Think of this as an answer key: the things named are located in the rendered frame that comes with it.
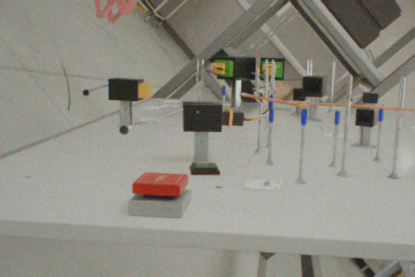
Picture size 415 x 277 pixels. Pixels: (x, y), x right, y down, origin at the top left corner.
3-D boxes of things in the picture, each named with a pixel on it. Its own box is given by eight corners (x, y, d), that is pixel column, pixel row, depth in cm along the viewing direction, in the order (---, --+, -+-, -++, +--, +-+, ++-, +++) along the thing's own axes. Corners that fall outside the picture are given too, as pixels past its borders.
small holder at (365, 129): (382, 142, 104) (386, 105, 103) (374, 150, 96) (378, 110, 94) (359, 139, 106) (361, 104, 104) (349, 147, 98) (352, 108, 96)
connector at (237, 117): (209, 121, 81) (210, 108, 80) (240, 123, 82) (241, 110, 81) (212, 125, 78) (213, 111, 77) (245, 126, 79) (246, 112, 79)
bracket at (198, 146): (191, 159, 82) (192, 127, 81) (207, 159, 83) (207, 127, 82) (194, 165, 78) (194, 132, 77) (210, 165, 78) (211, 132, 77)
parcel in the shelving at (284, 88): (263, 84, 778) (278, 71, 773) (267, 86, 819) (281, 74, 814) (278, 101, 776) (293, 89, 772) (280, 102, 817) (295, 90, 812)
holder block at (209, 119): (181, 127, 81) (182, 100, 80) (218, 127, 82) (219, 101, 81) (183, 131, 77) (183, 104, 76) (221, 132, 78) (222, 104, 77)
